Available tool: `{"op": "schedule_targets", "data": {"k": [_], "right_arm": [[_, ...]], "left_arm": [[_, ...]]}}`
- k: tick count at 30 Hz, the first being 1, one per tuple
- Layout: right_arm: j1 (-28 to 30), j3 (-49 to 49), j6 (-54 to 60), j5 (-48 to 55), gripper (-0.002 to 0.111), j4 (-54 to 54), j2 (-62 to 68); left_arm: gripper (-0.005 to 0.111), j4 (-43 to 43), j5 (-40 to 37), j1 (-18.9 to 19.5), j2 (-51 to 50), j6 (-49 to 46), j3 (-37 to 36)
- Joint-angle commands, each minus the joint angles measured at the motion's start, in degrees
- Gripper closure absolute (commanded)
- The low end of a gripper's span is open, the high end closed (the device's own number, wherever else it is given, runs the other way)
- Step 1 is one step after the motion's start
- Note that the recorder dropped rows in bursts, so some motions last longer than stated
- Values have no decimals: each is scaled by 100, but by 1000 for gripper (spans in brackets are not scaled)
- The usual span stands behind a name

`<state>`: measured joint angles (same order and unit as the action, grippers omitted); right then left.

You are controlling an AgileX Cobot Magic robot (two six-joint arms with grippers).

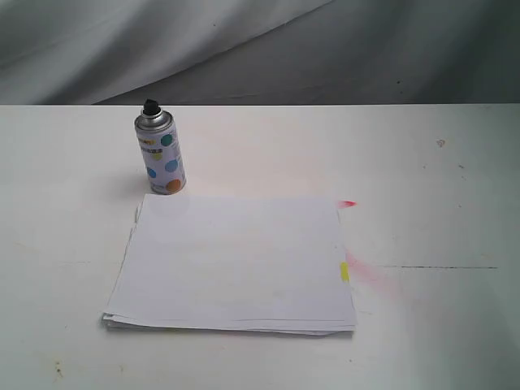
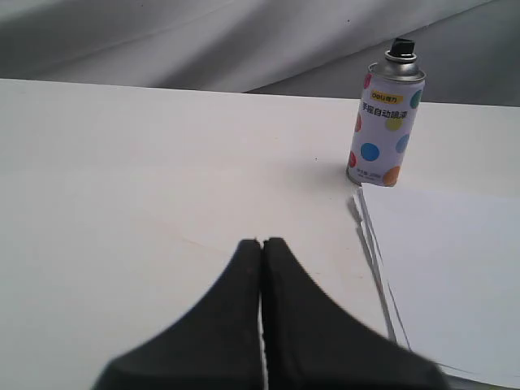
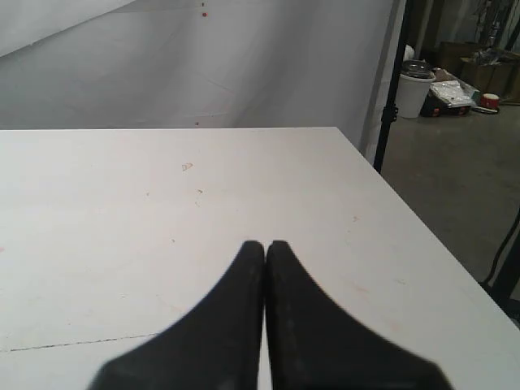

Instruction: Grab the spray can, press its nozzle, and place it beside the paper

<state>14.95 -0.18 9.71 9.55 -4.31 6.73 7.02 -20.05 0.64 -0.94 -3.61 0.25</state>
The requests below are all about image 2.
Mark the white polka-dot spray can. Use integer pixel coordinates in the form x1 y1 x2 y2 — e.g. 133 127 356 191
346 38 426 187

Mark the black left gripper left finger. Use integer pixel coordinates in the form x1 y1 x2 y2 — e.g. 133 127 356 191
95 240 261 389

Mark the grey backdrop cloth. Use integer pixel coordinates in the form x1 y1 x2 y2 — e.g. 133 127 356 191
1 1 519 106

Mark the white paper stack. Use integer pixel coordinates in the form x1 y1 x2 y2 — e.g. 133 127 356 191
353 184 519 388

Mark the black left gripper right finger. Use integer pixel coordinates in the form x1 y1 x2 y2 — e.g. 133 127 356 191
262 238 447 389

